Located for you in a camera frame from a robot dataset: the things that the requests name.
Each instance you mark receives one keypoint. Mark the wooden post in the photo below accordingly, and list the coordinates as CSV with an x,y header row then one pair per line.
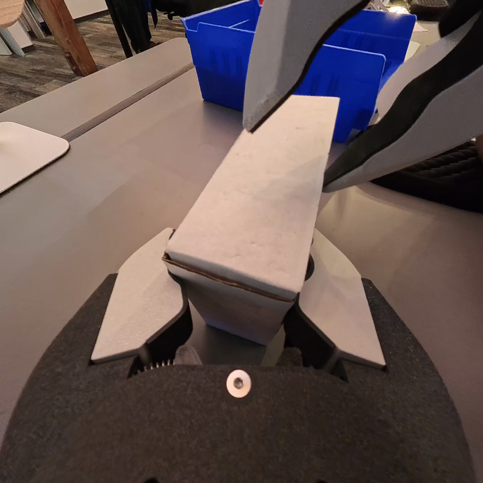
x,y
68,34

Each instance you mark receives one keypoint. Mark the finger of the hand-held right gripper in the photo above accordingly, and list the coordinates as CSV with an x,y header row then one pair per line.
x,y
434,132
279,45

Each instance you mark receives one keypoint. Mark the black quilted wrist rest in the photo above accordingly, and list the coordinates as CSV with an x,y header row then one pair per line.
x,y
426,5
445,181

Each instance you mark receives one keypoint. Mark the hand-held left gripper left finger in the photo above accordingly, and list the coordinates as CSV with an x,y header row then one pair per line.
x,y
139,309

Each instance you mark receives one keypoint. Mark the blue plastic bin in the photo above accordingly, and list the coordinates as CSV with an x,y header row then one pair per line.
x,y
222,64

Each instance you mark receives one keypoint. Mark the black standing desk frame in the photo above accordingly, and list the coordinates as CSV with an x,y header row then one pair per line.
x,y
128,26

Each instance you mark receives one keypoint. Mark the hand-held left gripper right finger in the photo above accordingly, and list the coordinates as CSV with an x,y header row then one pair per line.
x,y
339,313

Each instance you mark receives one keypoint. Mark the white cardboard mailer box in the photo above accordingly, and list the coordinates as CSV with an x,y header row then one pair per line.
x,y
264,196

